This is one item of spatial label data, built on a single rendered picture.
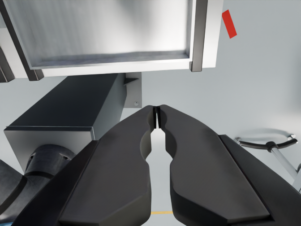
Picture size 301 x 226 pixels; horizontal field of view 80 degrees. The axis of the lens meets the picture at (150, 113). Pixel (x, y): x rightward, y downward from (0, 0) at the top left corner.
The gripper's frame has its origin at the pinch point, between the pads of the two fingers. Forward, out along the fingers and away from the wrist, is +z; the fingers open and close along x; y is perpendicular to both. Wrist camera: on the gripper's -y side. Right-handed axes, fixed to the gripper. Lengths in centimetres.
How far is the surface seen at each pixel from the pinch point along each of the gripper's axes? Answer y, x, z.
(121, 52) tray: 0.6, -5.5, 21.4
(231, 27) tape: 8, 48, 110
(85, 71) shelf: 3.5, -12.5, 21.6
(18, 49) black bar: -1.2, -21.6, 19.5
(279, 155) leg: 92, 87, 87
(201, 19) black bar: -3.8, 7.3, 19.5
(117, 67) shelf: 3.2, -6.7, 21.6
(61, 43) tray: -1.4, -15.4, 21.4
